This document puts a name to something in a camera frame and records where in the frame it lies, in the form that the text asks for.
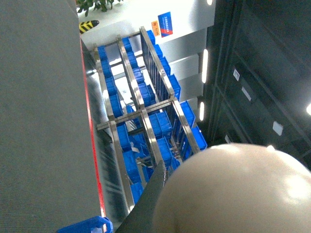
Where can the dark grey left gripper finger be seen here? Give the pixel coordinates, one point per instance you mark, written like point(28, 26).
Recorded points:
point(140, 218)

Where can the blue plastic part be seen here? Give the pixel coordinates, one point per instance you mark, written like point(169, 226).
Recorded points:
point(95, 224)

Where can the beige plastic dustpan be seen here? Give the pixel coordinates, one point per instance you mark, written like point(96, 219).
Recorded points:
point(236, 188)

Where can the metal roller shelf rack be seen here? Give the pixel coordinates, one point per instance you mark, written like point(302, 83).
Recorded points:
point(158, 129)

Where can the yellow black bollard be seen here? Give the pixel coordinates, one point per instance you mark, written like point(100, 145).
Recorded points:
point(87, 26)

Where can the green potted plant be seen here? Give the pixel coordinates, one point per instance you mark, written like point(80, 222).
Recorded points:
point(86, 6)

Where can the blue wall sign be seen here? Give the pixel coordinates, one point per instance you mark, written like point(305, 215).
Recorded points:
point(165, 24)

